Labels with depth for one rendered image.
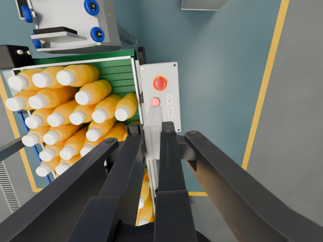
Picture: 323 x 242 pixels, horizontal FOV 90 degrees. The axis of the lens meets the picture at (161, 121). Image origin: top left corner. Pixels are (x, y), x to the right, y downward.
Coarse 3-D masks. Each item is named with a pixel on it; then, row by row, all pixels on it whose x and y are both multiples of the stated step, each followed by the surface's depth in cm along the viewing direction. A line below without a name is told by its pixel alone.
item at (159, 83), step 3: (156, 78) 42; (159, 78) 42; (162, 78) 42; (153, 81) 42; (156, 81) 42; (159, 81) 42; (162, 81) 42; (165, 81) 42; (153, 84) 43; (156, 84) 42; (159, 84) 42; (162, 84) 42; (165, 84) 42; (156, 87) 43; (159, 87) 43; (162, 87) 43; (159, 90) 43
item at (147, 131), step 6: (150, 108) 19; (150, 114) 16; (150, 120) 15; (144, 126) 13; (150, 126) 13; (144, 132) 13; (150, 132) 13; (144, 138) 13; (150, 138) 13; (150, 144) 13; (150, 150) 14; (150, 156) 14
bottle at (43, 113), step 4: (44, 108) 53; (52, 108) 55; (36, 112) 51; (40, 112) 52; (44, 112) 52; (48, 112) 53; (40, 116) 51; (44, 116) 52; (48, 116) 53; (44, 120) 52; (44, 124) 53; (48, 124) 54
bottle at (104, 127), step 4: (112, 120) 61; (116, 120) 66; (92, 124) 53; (96, 124) 53; (100, 124) 54; (104, 124) 55; (108, 124) 57; (112, 124) 61; (88, 128) 53; (92, 128) 52; (96, 128) 52; (100, 128) 53; (104, 128) 54; (108, 128) 56; (100, 132) 53; (104, 132) 54; (108, 132) 57; (100, 136) 54
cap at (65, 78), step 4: (60, 72) 44; (64, 72) 44; (68, 72) 45; (60, 76) 44; (64, 76) 44; (68, 76) 44; (72, 76) 45; (60, 80) 45; (64, 80) 45; (68, 80) 45; (72, 80) 46; (64, 84) 45; (68, 84) 45
